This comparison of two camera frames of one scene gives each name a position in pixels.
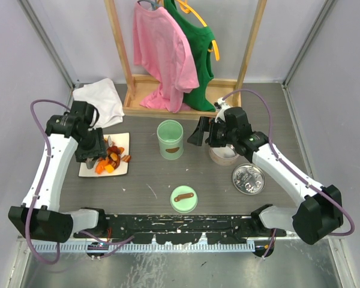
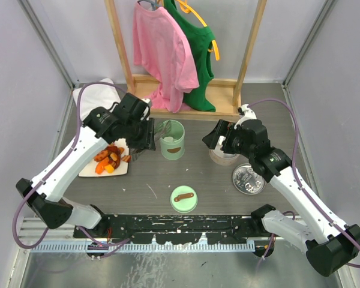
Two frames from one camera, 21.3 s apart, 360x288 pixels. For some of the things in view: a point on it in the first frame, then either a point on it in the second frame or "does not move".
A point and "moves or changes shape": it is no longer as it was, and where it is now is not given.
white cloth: [103, 95] does not move
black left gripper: [98, 149] to [147, 141]
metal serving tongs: [90, 162] moves or changes shape
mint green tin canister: [170, 136] does not move
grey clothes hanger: [153, 3] does not move
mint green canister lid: [183, 199] does not move
